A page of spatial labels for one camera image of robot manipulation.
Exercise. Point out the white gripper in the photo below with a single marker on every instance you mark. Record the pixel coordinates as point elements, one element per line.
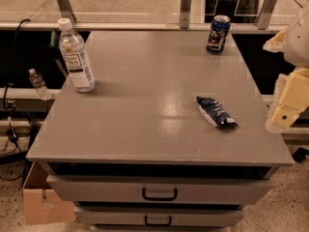
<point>297,43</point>

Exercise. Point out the small clear water bottle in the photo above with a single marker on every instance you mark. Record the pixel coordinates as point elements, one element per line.
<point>39,85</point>

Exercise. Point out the upper grey drawer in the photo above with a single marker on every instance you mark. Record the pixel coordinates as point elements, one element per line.
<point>159,189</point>

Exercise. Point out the grey drawer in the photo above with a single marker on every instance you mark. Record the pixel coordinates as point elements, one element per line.
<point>159,189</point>
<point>157,216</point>

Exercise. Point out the cardboard box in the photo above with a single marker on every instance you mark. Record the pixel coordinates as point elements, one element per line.
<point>42,205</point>

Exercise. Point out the blue soda can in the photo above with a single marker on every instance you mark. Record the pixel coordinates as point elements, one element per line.
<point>220,27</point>

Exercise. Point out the middle metal bracket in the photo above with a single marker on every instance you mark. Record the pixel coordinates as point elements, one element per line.
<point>184,18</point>

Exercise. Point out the right metal bracket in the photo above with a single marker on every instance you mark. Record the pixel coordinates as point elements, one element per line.
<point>263,19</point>

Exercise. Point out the left metal bracket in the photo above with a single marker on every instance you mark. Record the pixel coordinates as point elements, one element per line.
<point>66,10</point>

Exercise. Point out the lower grey drawer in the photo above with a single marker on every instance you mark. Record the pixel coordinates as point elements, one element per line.
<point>157,216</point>

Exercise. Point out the blue snack bag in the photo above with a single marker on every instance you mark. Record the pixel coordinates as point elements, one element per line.
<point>214,112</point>

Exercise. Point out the clear tea bottle blue label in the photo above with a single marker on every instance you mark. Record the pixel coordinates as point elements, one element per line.
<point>76,58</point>

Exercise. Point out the metal bracket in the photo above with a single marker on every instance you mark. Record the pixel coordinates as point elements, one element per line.
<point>263,19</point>
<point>184,18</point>
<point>66,10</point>

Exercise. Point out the grey drawer cabinet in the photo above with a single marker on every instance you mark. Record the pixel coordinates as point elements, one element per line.
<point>143,120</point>

